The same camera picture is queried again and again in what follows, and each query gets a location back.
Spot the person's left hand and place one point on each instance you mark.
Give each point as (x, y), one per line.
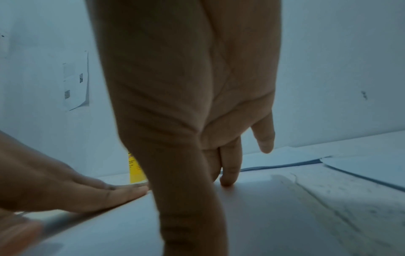
(44, 185)

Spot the person's right hand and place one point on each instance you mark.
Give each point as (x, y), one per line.
(171, 75)

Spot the yellow glue stick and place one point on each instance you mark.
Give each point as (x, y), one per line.
(136, 172)

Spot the glued white paper sheet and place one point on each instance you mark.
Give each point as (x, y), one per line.
(266, 220)
(278, 157)

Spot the stack of white paper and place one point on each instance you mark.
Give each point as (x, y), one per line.
(373, 167)

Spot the white wall sheet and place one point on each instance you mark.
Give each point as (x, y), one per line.
(76, 80)

